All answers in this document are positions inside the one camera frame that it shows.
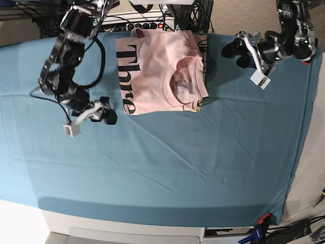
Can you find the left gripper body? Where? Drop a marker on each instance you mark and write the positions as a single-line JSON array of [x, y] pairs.
[[267, 49]]

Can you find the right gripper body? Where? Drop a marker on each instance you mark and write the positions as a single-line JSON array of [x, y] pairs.
[[75, 114]]

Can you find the pink T-shirt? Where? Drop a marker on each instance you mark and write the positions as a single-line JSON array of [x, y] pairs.
[[161, 71]]

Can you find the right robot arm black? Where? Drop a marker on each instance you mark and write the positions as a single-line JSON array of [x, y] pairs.
[[81, 22]]

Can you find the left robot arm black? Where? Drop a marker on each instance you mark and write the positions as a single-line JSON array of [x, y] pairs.
[[297, 38]]

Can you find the black power strip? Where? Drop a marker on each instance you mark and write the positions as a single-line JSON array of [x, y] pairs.
[[159, 25]]

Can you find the teal table cloth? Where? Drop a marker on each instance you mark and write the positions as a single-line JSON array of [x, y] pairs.
[[225, 166]]

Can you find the white cabinet under table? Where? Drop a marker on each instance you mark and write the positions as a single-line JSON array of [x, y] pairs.
[[120, 232]]

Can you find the orange blue clamp bottom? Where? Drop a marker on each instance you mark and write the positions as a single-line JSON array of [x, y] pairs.
[[259, 231]]

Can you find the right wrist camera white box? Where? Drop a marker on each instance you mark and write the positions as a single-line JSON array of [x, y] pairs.
[[73, 128]]

